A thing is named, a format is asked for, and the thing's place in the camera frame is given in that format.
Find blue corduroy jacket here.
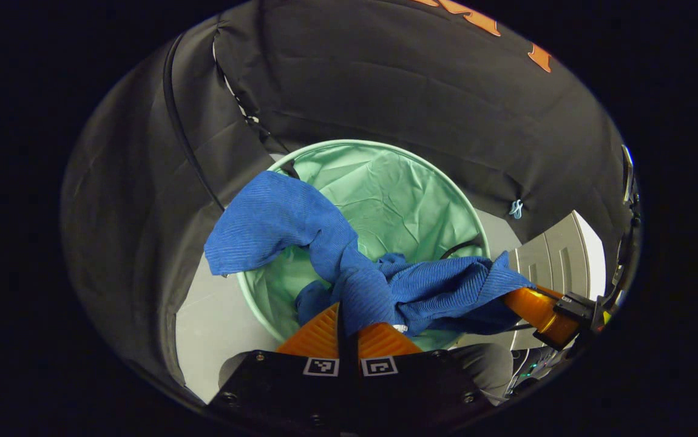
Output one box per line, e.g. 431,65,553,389
203,170,537,337

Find black backdrop cloth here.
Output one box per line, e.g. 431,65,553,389
61,0,635,389

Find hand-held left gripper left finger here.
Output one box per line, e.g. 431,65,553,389
206,302,350,435

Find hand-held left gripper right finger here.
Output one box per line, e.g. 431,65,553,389
349,322,495,435

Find green laundry hamper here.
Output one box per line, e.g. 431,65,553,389
237,138,492,353

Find black metal clothes rack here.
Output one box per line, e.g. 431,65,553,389
163,33,226,212

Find grey ribbed panel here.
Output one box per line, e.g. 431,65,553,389
507,211,594,351

